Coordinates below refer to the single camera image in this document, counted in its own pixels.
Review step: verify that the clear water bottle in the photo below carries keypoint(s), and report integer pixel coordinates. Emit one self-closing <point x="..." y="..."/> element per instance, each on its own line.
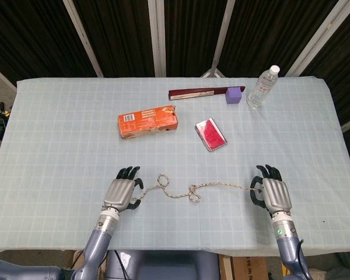
<point x="261" y="90"/>

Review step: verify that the light wooden board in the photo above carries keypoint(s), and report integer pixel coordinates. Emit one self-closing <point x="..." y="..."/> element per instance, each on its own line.
<point x="71" y="258"/>

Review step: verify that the light blue checked tablecloth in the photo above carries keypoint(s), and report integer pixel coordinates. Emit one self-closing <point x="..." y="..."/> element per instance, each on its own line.
<point x="76" y="151"/>

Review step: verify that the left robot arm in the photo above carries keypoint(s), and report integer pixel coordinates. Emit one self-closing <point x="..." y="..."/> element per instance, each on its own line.
<point x="96" y="245"/>

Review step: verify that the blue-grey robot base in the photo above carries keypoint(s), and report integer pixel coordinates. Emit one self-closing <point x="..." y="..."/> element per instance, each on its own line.
<point x="163" y="266"/>

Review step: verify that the orange snack box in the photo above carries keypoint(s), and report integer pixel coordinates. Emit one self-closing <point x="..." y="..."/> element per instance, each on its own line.
<point x="147" y="122"/>

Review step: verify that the grey metal stand foot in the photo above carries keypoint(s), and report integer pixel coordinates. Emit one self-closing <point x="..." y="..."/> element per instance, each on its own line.
<point x="212" y="73"/>

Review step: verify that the brown cardboard box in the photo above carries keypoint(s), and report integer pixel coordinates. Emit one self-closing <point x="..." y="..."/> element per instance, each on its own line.
<point x="251" y="268"/>

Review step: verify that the white frame post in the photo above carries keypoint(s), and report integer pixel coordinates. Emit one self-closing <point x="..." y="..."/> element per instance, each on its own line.
<point x="83" y="38"/>
<point x="157" y="38"/>
<point x="316" y="38"/>
<point x="223" y="32"/>

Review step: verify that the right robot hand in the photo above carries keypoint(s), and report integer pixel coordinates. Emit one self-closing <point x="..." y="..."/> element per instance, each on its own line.
<point x="275" y="195"/>

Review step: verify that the red ink pad case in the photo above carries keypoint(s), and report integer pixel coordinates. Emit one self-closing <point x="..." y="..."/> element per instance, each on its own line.
<point x="211" y="134"/>

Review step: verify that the purple foam cube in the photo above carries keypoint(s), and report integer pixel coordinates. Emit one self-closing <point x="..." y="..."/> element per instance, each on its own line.
<point x="233" y="95"/>

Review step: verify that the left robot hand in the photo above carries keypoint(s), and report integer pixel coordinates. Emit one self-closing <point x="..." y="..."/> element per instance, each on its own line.
<point x="119" y="194"/>

